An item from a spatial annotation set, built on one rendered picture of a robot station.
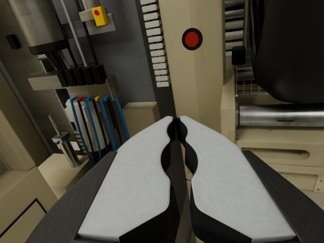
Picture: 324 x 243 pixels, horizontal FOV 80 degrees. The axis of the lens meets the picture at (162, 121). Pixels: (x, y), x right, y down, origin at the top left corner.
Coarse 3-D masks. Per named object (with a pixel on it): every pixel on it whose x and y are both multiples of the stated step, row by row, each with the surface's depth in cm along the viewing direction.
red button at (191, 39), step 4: (192, 32) 41; (188, 36) 42; (192, 36) 42; (196, 36) 41; (188, 40) 42; (192, 40) 42; (196, 40) 42; (188, 44) 43; (192, 44) 42; (196, 44) 42
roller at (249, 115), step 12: (240, 108) 41; (252, 108) 40; (264, 108) 39; (276, 108) 38; (288, 108) 38; (300, 108) 37; (312, 108) 36; (240, 120) 41; (252, 120) 40; (264, 120) 39; (276, 120) 38; (288, 120) 38; (300, 120) 37; (312, 120) 36
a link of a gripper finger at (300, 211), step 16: (256, 160) 8; (272, 176) 7; (272, 192) 7; (288, 192) 7; (288, 208) 6; (304, 208) 6; (320, 208) 6; (304, 224) 6; (320, 224) 6; (304, 240) 5; (320, 240) 5
